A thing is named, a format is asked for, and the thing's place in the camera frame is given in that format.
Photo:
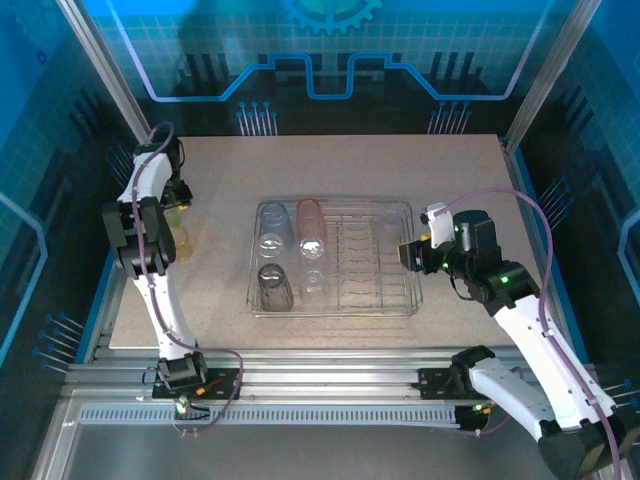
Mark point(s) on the clear plastic cup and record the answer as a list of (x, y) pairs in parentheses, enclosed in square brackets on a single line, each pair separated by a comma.
[(275, 222), (315, 290)]

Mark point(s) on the blue table edge trim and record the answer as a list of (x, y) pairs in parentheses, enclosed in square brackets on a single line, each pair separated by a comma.
[(97, 310), (524, 172)]

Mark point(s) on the yellow plastic cup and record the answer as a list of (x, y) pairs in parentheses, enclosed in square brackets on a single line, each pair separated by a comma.
[(184, 245)]

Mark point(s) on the pink plastic cup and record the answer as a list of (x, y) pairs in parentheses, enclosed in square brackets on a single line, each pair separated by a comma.
[(311, 220)]

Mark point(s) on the grey metal base plate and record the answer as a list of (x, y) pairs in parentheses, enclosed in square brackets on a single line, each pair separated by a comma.
[(300, 455)]

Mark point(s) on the clear plastic dish rack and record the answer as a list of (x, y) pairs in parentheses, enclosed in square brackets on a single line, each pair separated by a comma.
[(418, 295)]

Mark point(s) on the green plastic cup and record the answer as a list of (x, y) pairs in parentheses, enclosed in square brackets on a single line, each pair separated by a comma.
[(174, 218)]

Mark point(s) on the aluminium frame rail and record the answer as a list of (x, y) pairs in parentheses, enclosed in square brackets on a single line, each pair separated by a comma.
[(325, 360)]

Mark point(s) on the smoke grey plastic cup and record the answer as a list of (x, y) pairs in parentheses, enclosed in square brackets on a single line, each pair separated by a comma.
[(275, 295)]

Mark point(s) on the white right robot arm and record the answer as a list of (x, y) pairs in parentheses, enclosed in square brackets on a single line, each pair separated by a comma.
[(550, 360)]

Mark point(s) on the aluminium frame post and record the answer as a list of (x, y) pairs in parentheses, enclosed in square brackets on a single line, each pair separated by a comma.
[(549, 75), (119, 85)]

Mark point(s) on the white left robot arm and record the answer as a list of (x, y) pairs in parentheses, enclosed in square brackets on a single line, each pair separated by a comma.
[(150, 175)]

